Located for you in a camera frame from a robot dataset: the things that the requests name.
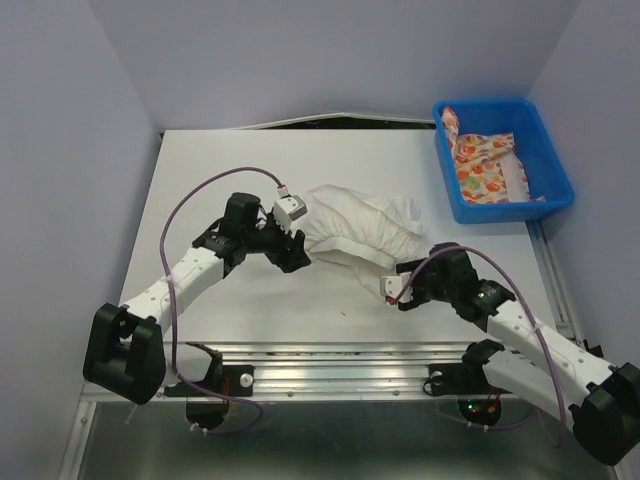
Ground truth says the aluminium rail frame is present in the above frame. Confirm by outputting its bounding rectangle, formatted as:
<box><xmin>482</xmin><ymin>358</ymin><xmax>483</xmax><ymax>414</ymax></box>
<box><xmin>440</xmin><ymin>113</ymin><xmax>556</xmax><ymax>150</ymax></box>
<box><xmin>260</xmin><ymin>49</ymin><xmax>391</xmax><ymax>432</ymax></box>
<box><xmin>59</xmin><ymin>219</ymin><xmax>640</xmax><ymax>480</ymax></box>

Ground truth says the white ruffled skirt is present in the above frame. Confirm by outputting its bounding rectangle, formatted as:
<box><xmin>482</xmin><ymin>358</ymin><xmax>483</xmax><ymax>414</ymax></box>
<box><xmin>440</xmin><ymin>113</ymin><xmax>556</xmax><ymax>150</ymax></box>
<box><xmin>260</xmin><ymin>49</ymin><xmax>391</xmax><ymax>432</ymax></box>
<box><xmin>296</xmin><ymin>185</ymin><xmax>430</xmax><ymax>294</ymax></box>

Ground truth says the orange floral patterned skirt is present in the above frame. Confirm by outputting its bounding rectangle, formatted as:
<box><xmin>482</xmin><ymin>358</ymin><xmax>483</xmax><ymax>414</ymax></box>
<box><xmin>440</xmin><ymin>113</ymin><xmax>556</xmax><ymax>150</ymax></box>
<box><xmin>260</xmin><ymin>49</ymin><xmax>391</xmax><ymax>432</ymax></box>
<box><xmin>441</xmin><ymin>106</ymin><xmax>546</xmax><ymax>205</ymax></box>

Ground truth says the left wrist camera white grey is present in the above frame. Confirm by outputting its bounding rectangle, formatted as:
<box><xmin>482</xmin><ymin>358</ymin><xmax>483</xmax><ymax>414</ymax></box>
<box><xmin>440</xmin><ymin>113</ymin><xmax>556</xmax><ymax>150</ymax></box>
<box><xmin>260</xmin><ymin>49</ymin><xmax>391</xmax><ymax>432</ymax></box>
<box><xmin>272</xmin><ymin>195</ymin><xmax>308</xmax><ymax>230</ymax></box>

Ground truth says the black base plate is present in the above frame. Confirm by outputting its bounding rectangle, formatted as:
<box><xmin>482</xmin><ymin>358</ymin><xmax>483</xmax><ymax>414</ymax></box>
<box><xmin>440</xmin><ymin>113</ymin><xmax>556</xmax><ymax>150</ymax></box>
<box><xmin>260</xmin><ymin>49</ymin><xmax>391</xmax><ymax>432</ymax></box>
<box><xmin>163</xmin><ymin>364</ymin><xmax>255</xmax><ymax>398</ymax></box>
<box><xmin>420</xmin><ymin>362</ymin><xmax>511</xmax><ymax>397</ymax></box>

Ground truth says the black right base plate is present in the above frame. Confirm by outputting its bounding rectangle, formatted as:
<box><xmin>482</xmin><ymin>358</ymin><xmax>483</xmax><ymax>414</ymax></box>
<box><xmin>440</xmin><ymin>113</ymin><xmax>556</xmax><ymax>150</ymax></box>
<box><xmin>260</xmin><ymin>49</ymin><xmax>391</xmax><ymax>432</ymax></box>
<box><xmin>420</xmin><ymin>362</ymin><xmax>511</xmax><ymax>397</ymax></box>

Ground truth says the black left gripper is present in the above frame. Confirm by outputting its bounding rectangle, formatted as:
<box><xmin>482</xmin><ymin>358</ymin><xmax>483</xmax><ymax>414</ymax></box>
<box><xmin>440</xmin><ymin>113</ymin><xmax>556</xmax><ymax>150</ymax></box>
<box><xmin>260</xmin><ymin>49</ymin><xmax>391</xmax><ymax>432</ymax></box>
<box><xmin>243</xmin><ymin>210</ymin><xmax>311</xmax><ymax>273</ymax></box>

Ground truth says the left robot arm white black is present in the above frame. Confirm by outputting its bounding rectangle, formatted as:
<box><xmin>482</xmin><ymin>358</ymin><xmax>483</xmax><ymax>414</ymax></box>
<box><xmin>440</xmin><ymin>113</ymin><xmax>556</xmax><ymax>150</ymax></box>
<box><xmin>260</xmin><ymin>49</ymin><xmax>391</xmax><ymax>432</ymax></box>
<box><xmin>83</xmin><ymin>193</ymin><xmax>311</xmax><ymax>405</ymax></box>

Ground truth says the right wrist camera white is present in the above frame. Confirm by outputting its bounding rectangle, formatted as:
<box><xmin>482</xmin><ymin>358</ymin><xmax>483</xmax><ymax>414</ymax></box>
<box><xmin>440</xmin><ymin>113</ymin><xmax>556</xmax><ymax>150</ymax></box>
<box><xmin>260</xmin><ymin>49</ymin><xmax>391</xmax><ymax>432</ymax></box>
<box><xmin>380</xmin><ymin>272</ymin><xmax>412</xmax><ymax>305</ymax></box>

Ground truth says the blue plastic bin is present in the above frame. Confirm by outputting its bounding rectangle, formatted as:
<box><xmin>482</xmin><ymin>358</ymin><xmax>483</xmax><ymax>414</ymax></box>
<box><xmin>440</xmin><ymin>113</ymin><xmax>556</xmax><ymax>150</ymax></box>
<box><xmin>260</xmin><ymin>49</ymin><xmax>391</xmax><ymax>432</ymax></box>
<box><xmin>433</xmin><ymin>98</ymin><xmax>575</xmax><ymax>224</ymax></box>

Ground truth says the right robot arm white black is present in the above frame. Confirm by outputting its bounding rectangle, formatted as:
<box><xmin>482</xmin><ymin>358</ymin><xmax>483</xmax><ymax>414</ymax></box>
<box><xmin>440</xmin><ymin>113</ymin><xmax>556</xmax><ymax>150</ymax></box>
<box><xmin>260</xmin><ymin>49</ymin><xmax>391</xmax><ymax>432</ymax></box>
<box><xmin>380</xmin><ymin>243</ymin><xmax>639</xmax><ymax>466</ymax></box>

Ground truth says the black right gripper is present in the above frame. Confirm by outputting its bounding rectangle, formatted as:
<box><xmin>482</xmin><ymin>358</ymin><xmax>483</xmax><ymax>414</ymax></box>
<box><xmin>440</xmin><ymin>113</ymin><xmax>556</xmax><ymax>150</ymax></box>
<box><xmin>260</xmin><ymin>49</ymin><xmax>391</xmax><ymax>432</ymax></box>
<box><xmin>395</xmin><ymin>256</ymin><xmax>456</xmax><ymax>311</ymax></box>

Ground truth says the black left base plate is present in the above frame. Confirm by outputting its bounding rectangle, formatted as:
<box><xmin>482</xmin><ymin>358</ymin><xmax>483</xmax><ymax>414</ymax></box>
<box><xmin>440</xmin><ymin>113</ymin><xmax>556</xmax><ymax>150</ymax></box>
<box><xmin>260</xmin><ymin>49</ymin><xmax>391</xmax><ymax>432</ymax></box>
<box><xmin>163</xmin><ymin>364</ymin><xmax>255</xmax><ymax>398</ymax></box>

